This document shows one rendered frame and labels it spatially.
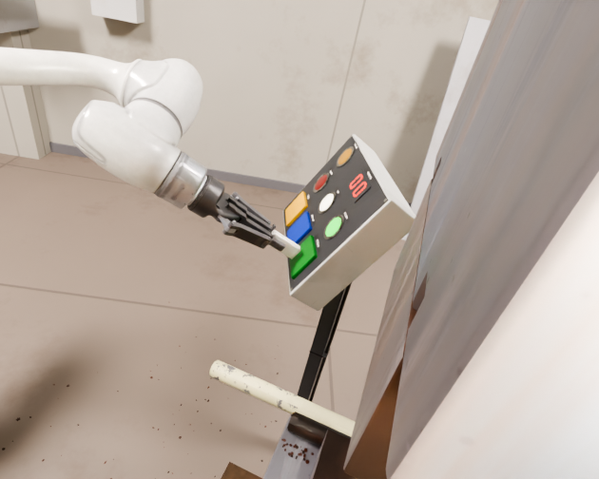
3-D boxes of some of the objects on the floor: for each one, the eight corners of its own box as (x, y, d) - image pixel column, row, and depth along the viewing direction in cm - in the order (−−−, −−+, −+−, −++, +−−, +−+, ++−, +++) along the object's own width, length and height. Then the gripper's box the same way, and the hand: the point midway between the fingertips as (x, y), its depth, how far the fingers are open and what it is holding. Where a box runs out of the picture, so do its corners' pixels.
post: (280, 452, 143) (350, 212, 83) (283, 443, 146) (355, 205, 87) (289, 457, 142) (368, 219, 83) (293, 448, 146) (371, 211, 86)
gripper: (191, 188, 75) (283, 246, 85) (179, 223, 64) (286, 284, 74) (211, 161, 72) (305, 223, 82) (202, 192, 61) (311, 260, 71)
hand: (283, 244), depth 77 cm, fingers closed
